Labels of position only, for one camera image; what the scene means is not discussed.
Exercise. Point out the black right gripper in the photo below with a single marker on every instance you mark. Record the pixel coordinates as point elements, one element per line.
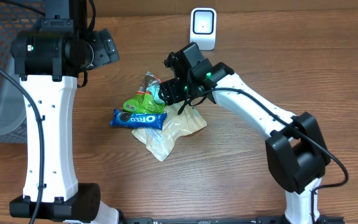
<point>169,94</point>

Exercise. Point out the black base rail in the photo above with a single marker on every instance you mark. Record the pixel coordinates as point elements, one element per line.
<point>258,220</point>

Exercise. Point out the teal snack packet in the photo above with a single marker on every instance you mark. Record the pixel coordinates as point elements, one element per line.
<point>153,90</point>

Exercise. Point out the beige paper pouch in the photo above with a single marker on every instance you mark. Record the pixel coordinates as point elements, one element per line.
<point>161,142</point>

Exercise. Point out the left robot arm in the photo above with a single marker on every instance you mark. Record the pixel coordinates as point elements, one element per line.
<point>48,60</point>

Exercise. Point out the green snack packet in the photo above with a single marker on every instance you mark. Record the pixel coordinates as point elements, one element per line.
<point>142,102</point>

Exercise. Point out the white barcode scanner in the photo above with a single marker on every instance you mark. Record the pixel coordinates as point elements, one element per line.
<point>203,27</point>

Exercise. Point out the blue Oreo cookie pack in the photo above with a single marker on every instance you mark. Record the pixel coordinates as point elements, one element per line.
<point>137,120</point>

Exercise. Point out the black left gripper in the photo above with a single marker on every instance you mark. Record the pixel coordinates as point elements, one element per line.
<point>105,46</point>

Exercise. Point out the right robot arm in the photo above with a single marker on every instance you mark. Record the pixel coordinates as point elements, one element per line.
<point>295,147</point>

